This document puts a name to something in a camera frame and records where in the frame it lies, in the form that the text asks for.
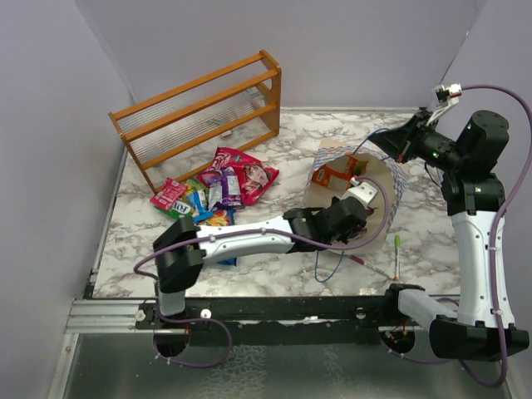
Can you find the green marker pen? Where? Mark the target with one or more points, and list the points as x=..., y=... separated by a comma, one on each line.
x=397, y=257

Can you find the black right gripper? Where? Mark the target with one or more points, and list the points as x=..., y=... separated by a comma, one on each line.
x=397, y=142

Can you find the blue gummy snack bag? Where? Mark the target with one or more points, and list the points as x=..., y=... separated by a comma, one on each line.
x=220, y=218

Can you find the purple marker pen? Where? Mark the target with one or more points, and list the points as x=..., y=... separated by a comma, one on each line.
x=371, y=267

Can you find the green snack bag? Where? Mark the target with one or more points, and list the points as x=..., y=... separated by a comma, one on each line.
x=181, y=208

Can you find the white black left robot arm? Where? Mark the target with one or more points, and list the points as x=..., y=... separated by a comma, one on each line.
x=185, y=248

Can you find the red pink snack bag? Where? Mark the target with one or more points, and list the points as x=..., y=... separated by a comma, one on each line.
x=254, y=176

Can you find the small blue snack packet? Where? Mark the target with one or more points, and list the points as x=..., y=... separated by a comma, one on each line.
x=199, y=201

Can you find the blue checkered paper bag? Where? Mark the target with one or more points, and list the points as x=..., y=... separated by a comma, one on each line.
x=385, y=175

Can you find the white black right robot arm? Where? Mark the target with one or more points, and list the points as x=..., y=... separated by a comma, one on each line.
x=483, y=327

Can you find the orange wooden rack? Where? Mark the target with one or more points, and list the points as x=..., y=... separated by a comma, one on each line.
x=174, y=134

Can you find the purple snack bag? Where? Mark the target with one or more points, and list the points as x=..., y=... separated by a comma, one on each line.
x=224, y=189

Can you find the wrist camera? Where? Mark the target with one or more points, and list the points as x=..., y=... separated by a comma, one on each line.
x=443, y=98
x=361, y=191

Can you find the red candy packet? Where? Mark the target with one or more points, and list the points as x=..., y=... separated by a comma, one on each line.
x=170, y=193

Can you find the pink berry candy packet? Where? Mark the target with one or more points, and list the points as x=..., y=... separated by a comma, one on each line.
x=372, y=221

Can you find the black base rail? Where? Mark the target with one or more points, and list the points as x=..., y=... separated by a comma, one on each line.
x=274, y=321

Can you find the orange snack box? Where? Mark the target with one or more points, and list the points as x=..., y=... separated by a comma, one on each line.
x=336, y=174

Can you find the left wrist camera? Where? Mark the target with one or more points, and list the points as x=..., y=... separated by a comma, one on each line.
x=361, y=191

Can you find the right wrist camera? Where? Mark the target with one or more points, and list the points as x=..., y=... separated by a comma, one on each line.
x=443, y=98

